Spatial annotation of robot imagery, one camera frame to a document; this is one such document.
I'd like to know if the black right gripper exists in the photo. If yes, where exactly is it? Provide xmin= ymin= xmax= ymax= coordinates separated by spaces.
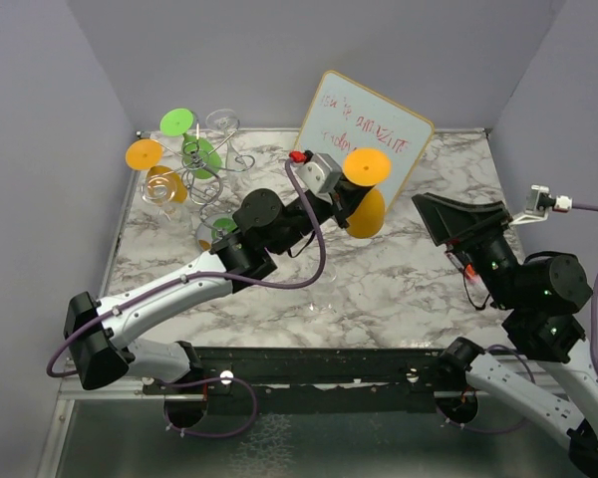
xmin=411 ymin=190 xmax=523 ymax=308

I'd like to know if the orange plastic goblet front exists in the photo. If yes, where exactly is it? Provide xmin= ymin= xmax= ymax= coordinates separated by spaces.
xmin=343 ymin=148 xmax=392 ymax=239

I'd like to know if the orange plastic goblet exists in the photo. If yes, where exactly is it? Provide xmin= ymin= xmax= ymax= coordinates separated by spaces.
xmin=125 ymin=138 xmax=187 ymax=203
xmin=343 ymin=148 xmax=392 ymax=239

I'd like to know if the clear wine glass front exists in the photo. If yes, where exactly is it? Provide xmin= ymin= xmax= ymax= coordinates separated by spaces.
xmin=308 ymin=262 xmax=337 ymax=313

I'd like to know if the clear wine glass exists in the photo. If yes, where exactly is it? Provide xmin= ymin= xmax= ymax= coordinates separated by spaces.
xmin=141 ymin=173 xmax=189 ymax=227
xmin=205 ymin=109 xmax=255 ymax=193
xmin=308 ymin=262 xmax=337 ymax=313

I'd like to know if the green plastic wine glass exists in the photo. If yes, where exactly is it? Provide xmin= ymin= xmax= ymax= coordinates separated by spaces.
xmin=159 ymin=108 xmax=222 ymax=180

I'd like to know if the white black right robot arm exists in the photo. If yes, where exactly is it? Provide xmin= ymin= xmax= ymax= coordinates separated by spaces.
xmin=413 ymin=185 xmax=598 ymax=477

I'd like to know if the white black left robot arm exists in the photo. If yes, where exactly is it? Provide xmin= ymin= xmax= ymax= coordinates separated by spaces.
xmin=64 ymin=178 xmax=374 ymax=393

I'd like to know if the chrome wine glass rack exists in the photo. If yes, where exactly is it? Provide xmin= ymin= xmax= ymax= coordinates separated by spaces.
xmin=127 ymin=108 xmax=255 ymax=250

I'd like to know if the yellow framed whiteboard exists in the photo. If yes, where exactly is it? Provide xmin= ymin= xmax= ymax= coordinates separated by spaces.
xmin=294 ymin=70 xmax=435 ymax=209

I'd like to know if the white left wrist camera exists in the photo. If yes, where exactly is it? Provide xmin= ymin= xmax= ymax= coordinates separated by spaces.
xmin=289 ymin=150 xmax=343 ymax=195

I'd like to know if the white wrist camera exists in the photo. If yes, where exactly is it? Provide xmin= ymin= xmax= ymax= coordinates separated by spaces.
xmin=511 ymin=184 xmax=573 ymax=226
xmin=289 ymin=150 xmax=343 ymax=195

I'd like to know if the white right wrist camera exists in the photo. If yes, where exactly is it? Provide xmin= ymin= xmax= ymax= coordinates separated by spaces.
xmin=511 ymin=184 xmax=573 ymax=226

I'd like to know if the black aluminium table frame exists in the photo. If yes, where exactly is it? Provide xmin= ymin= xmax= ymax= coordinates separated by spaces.
xmin=59 ymin=343 xmax=554 ymax=417

